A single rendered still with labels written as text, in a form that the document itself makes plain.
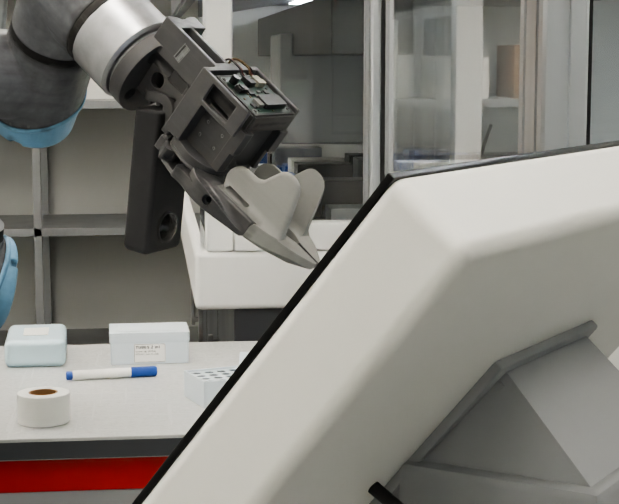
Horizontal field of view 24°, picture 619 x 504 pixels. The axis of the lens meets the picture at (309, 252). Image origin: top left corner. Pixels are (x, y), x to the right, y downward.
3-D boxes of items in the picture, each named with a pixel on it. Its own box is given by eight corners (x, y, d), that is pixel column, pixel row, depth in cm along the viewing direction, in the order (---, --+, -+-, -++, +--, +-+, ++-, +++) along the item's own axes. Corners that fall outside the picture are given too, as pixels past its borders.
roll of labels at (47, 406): (74, 414, 199) (73, 386, 199) (65, 427, 193) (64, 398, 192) (23, 414, 200) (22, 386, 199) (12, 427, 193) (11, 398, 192)
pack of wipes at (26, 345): (66, 366, 230) (65, 338, 230) (4, 368, 229) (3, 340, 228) (67, 348, 245) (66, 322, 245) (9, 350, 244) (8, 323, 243)
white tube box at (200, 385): (204, 408, 203) (203, 382, 202) (184, 396, 211) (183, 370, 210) (285, 400, 208) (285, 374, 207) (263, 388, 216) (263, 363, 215)
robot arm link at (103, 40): (56, 66, 113) (122, 66, 120) (92, 105, 112) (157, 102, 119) (103, -10, 110) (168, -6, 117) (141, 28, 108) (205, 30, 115)
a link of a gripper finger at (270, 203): (329, 223, 103) (245, 137, 106) (283, 283, 105) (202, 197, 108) (350, 219, 105) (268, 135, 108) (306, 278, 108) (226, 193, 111)
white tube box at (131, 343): (109, 365, 232) (109, 333, 231) (109, 354, 240) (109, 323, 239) (189, 363, 233) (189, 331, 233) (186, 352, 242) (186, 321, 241)
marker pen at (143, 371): (66, 382, 220) (66, 371, 219) (65, 379, 221) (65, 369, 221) (157, 377, 223) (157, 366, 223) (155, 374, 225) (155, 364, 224)
